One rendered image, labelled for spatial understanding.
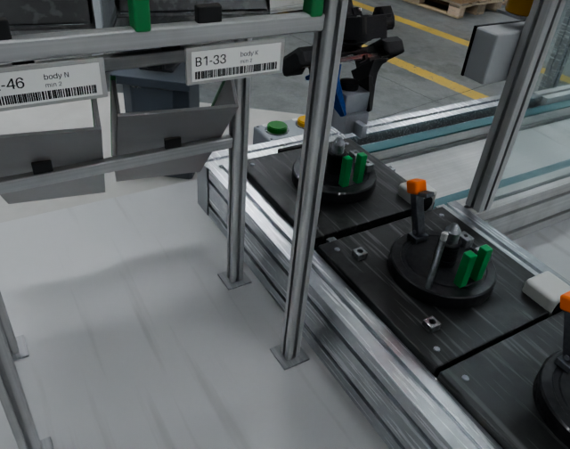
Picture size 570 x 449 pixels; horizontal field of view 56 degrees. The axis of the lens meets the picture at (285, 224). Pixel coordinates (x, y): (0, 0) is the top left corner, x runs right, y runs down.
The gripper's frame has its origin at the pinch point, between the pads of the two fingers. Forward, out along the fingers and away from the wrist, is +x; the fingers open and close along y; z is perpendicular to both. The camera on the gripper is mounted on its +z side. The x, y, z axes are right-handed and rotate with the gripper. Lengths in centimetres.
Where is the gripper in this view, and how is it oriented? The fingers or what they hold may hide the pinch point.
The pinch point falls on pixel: (351, 90)
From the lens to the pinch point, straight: 83.0
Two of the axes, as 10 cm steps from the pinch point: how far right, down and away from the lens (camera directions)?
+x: 2.3, 9.7, 0.9
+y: 8.6, -2.4, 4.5
